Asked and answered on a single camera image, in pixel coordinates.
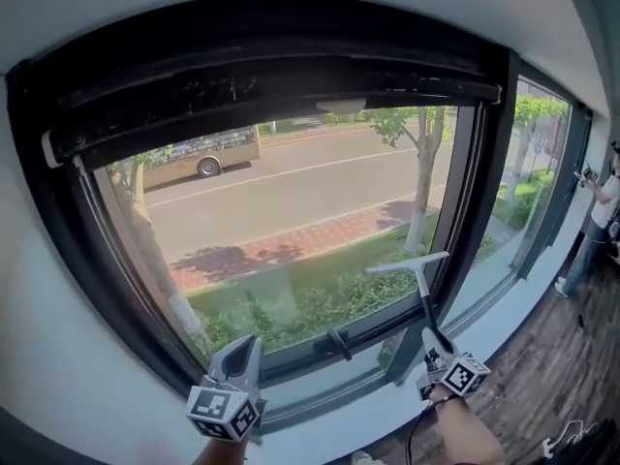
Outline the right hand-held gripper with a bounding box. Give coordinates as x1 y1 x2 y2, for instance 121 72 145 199
415 326 493 402

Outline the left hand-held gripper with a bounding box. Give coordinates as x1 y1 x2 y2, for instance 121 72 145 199
185 335 266 443

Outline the white squeegee with black handle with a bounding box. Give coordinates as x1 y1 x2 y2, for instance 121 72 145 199
365 250 450 343

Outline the large window glass pane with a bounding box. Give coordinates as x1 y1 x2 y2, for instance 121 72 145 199
93 106 459 360

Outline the person's left forearm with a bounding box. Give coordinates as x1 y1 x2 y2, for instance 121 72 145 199
190 433 254 465

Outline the person's right forearm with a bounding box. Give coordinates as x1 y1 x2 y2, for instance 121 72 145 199
428 384 509 465

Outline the narrow window glass pane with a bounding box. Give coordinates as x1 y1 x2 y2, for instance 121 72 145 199
477 78 574 280

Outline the tree with whitewashed trunk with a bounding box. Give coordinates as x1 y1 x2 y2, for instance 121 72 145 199
503 94 569 217
106 146 204 343
370 106 454 255

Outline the black bag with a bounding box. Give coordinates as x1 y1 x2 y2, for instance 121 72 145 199
546 418 620 465

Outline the beige bus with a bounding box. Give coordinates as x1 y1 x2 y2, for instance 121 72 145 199
139 123 263 194

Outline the black roller blind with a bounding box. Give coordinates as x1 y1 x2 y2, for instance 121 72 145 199
41 54 503 169

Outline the white blind pull tab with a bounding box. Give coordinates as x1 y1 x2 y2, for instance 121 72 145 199
316 98 368 115

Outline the black cable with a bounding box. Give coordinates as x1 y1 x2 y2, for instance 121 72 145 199
405 393 454 457

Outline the black window handle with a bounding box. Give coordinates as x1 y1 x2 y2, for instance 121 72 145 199
313 328 354 362

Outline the black window frame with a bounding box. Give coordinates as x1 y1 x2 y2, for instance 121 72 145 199
5 0 522 409

